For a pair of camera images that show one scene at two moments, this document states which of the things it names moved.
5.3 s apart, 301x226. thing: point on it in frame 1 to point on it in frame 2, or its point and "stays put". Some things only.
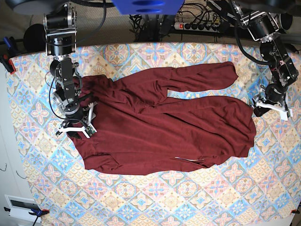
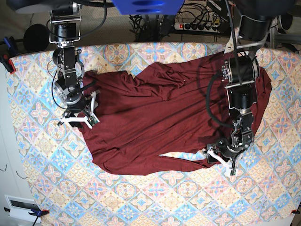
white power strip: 186,26 stays put
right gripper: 274,92 to 225,147
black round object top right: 286,20 stays put
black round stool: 35,38 stays put
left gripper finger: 74,134 to 79,124
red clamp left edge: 5,56 stays put
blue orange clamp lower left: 37,213 stays put
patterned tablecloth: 263,189 stays put
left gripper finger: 83,97 to 93,83
